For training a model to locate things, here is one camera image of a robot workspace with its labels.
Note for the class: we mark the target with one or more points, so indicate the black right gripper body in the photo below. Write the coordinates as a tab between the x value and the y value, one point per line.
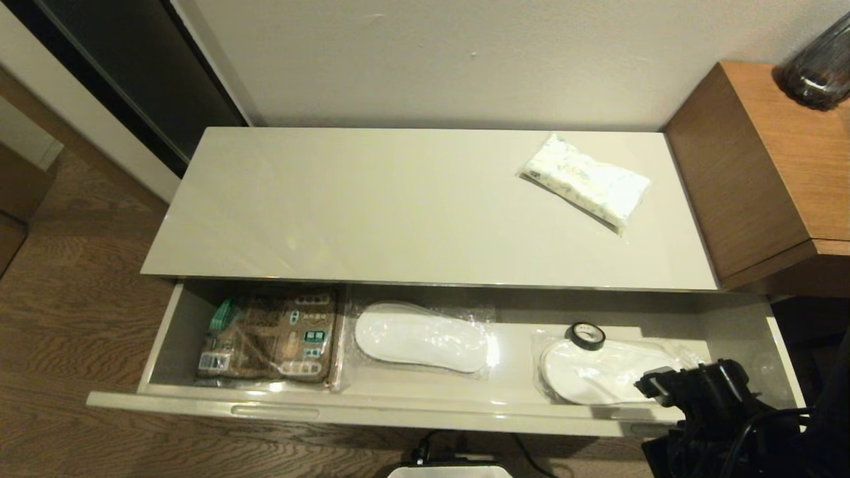
714	392

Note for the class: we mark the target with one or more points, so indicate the black tape roll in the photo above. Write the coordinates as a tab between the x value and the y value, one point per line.
576	340

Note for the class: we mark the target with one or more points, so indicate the white blue tissue pack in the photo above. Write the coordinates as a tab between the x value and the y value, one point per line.
588	182

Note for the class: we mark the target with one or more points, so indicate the white cabinet drawer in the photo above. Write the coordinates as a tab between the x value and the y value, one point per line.
398	405

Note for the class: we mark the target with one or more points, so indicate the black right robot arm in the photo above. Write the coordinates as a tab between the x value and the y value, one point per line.
704	455

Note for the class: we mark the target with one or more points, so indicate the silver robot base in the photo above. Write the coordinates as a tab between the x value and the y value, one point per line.
451	473

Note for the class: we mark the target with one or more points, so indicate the white slipper in plastic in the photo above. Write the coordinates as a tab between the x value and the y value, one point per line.
418	338
597	375

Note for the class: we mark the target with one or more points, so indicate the brown wooden side table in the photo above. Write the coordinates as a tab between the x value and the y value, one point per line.
750	153

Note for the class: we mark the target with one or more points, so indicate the clear glass vase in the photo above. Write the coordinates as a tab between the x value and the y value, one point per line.
817	73

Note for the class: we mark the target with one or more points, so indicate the white glossy low cabinet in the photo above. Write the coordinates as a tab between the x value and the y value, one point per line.
398	199

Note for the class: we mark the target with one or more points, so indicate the brown grain bag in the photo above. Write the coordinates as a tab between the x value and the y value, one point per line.
272	345

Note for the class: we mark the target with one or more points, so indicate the dark sliding door panel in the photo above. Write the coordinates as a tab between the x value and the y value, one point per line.
146	73

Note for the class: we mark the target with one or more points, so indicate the brown wooden furniture piece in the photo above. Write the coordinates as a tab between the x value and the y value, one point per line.
16	192

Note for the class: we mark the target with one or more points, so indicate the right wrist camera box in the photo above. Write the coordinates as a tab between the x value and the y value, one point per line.
657	386

